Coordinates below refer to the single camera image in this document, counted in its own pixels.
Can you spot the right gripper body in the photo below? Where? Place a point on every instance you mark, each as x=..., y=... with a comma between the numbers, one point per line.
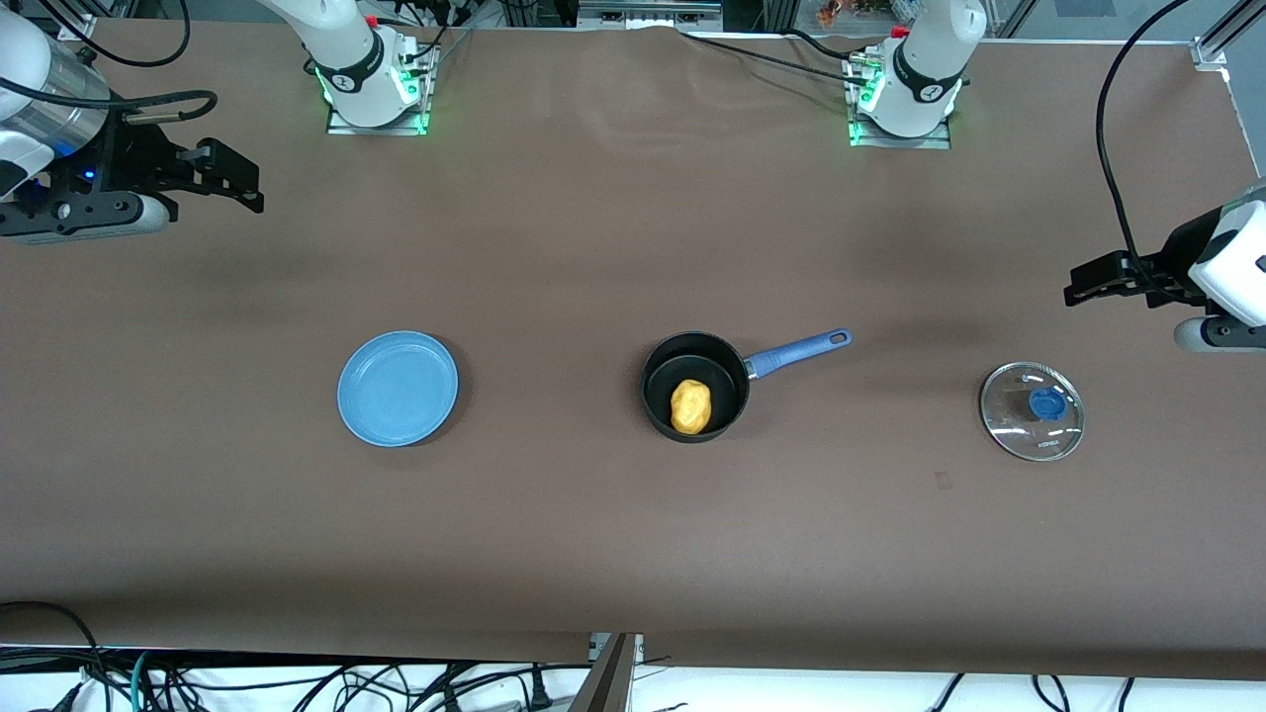
x=135, y=153

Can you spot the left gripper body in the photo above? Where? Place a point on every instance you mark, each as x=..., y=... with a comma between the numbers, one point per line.
x=1179, y=253

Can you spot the glass lid with blue knob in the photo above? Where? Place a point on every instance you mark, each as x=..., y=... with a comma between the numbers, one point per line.
x=1034, y=415

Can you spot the yellow potato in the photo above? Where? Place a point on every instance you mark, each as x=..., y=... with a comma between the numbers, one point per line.
x=690, y=407

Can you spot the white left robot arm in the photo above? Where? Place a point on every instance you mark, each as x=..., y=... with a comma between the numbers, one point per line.
x=925, y=59

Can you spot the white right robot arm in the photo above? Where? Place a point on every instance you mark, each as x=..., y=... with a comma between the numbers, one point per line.
x=341, y=40

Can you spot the aluminium corner profile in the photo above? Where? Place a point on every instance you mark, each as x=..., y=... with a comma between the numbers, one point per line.
x=1221, y=40

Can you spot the blue round plate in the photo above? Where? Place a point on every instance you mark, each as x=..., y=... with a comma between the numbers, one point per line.
x=396, y=391

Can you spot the brown table cover sheet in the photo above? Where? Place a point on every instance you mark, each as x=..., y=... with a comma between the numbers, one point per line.
x=593, y=247

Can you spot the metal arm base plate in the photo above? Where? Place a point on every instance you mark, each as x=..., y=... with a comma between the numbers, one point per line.
x=862, y=141
x=420, y=124

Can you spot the aluminium frame profile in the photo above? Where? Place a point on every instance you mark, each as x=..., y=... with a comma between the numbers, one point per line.
x=608, y=677

